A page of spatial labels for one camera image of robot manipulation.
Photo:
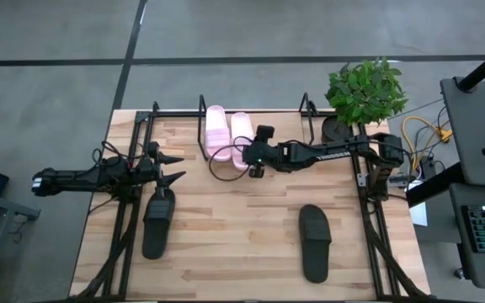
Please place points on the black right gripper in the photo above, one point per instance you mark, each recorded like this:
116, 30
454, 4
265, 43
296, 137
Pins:
261, 153

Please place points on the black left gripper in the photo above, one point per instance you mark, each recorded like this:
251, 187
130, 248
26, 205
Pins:
150, 174

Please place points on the pink rubber slide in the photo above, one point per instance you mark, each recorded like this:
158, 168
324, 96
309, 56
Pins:
217, 130
241, 126

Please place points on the black rubber slide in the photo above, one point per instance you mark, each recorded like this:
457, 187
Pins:
157, 231
315, 244

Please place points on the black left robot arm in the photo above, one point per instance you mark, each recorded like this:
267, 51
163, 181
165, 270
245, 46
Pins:
78, 179

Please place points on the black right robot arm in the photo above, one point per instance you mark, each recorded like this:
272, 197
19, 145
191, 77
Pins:
331, 155

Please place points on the black plant pot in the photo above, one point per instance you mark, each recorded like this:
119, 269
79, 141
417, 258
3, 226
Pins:
334, 128

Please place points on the green leafy plant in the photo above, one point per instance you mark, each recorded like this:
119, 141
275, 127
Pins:
364, 90

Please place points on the black power strip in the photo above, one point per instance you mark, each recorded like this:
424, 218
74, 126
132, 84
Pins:
428, 167

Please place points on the white paper sheet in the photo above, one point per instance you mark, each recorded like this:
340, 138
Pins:
419, 212

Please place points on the grey desk top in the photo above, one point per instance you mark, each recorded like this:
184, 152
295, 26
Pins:
474, 134

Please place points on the black pole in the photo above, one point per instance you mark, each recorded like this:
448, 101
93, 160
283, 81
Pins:
484, 67

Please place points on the grey keyboard desk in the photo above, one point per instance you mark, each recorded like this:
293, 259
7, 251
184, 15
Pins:
478, 269

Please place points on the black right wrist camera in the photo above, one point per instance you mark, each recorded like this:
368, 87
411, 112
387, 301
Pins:
264, 134

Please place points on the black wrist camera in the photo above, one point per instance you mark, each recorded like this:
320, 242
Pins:
264, 134
154, 149

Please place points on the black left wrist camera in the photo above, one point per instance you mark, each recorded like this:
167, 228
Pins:
154, 149

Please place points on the black metal rig frame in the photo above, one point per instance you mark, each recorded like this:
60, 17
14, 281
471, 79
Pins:
175, 113

